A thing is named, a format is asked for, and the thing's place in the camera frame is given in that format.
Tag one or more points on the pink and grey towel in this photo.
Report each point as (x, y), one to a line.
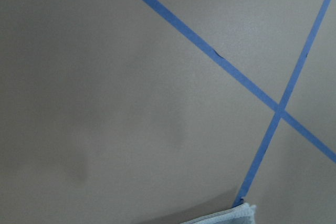
(244, 213)

